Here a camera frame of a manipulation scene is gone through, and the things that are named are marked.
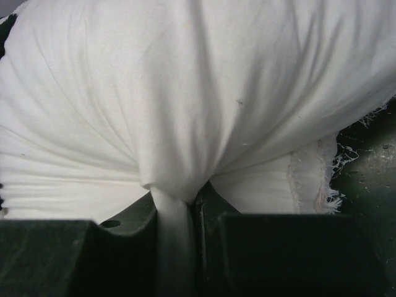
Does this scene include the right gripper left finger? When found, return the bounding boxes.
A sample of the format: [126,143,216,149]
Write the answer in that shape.
[1,194,157,296]

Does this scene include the black white checkered pillowcase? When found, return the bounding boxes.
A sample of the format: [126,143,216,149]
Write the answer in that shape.
[0,13,17,58]

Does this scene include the white pillow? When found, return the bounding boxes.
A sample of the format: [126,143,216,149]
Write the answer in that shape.
[1,1,395,296]

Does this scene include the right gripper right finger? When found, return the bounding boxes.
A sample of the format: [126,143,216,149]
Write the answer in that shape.
[195,184,387,296]

